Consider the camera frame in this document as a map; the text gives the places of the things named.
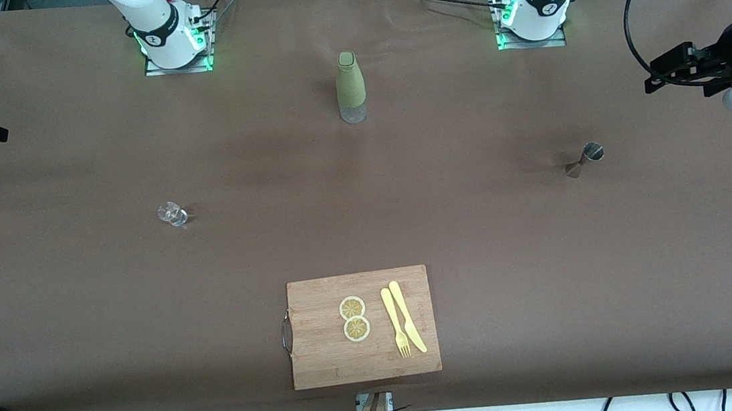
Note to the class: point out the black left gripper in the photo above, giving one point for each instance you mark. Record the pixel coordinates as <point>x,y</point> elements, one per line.
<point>725,47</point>

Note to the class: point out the steel double jigger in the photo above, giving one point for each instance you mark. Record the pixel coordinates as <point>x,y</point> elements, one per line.
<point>594,152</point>

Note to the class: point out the small clear glass cup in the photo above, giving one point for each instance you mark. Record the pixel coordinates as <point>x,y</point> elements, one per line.
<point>172,215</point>

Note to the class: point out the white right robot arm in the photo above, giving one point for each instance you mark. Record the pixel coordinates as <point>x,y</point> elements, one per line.
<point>154,31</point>

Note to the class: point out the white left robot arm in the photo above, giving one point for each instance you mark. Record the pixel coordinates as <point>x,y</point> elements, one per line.
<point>544,0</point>

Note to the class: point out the brown table cover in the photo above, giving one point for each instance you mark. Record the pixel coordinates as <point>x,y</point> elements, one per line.
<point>149,320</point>

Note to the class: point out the green sleeved glass bottle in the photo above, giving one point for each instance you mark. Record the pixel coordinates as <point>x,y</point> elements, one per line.
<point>350,86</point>

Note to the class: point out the yellow plastic knife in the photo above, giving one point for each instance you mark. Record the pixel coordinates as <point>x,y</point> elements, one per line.
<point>404,309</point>

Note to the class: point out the yellow plastic fork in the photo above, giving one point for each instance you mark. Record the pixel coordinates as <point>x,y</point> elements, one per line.
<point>391,310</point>

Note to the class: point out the lemon slice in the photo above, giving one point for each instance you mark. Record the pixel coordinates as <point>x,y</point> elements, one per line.
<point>352,307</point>
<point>356,328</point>

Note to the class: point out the wooden cutting board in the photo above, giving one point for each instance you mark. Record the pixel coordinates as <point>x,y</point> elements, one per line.
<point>327,363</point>

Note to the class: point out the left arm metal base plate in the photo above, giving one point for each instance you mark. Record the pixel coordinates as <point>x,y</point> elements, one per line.
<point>555,42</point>

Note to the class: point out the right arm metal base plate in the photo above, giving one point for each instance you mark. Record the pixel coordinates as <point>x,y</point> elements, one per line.
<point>191,68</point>

